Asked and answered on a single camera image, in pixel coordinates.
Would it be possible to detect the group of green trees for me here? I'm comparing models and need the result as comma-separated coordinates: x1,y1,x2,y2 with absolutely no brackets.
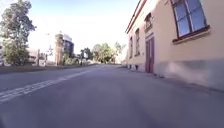
79,41,127,65

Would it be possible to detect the round brick tower building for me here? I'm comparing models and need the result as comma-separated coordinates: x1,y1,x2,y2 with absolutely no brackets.
54,31,75,66

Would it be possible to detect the grey asphalt road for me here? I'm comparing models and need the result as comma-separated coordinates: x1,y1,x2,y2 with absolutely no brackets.
0,63,224,128

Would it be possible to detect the tall dark green tree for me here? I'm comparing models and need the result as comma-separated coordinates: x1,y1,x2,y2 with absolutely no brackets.
0,0,37,67

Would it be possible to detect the yellow building with red door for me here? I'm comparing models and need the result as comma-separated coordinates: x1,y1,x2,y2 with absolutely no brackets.
121,0,224,92

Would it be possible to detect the low building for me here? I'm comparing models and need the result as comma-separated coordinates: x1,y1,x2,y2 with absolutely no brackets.
26,48,48,67

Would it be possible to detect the grass verge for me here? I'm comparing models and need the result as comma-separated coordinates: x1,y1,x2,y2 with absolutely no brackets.
0,63,98,75

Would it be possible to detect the pale cobbled strip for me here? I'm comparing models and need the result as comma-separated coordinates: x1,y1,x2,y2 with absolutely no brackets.
0,67,98,104

